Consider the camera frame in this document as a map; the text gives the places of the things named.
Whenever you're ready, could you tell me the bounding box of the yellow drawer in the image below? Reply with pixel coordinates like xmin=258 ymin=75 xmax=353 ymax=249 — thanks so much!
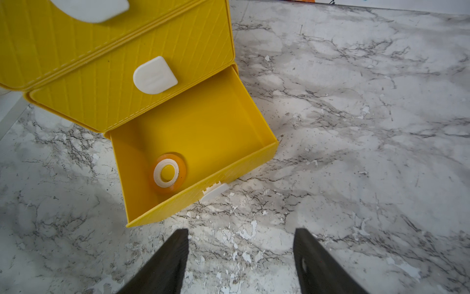
xmin=27 ymin=1 xmax=235 ymax=133
xmin=1 ymin=1 xmax=200 ymax=91
xmin=106 ymin=65 xmax=279 ymax=227

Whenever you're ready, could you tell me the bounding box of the yellow bottom drawer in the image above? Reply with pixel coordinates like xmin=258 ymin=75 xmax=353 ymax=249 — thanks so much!
xmin=106 ymin=65 xmax=279 ymax=227

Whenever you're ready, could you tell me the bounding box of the yellow top drawer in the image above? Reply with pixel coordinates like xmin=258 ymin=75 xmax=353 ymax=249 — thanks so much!
xmin=1 ymin=1 xmax=200 ymax=91

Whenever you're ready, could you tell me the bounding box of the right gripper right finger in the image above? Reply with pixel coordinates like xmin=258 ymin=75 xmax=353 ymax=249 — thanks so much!
xmin=293 ymin=228 xmax=367 ymax=294

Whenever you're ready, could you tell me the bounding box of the orange tape roll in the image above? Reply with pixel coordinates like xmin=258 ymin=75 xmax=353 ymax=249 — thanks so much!
xmin=151 ymin=153 xmax=187 ymax=194

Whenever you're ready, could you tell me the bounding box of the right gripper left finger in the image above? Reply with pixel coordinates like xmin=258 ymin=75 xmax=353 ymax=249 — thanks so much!
xmin=118 ymin=229 xmax=189 ymax=294

